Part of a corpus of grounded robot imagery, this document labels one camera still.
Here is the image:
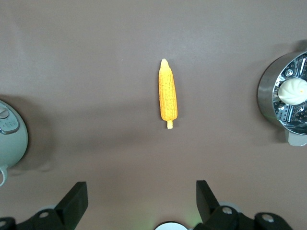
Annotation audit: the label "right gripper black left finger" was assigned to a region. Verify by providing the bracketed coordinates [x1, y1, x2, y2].
[0, 181, 89, 230]

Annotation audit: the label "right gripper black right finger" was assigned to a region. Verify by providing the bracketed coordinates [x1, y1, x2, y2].
[194, 180, 294, 230]

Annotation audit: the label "yellow corn cob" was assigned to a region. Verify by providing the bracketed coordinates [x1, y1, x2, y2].
[158, 58, 179, 130]

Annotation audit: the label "stainless steel steamer pot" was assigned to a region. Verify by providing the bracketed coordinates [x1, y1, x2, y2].
[257, 49, 307, 147]

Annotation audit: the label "brown table cover mat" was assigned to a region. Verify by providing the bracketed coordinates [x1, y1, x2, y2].
[0, 0, 307, 230]

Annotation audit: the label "white steamed bun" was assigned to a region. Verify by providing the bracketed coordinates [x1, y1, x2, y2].
[277, 79, 307, 105]

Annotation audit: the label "perforated steel steamer tray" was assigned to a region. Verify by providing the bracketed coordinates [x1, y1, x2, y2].
[272, 54, 307, 135]

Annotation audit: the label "electric steel pot pale handles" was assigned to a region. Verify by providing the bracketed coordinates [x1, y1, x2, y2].
[0, 99, 29, 187]

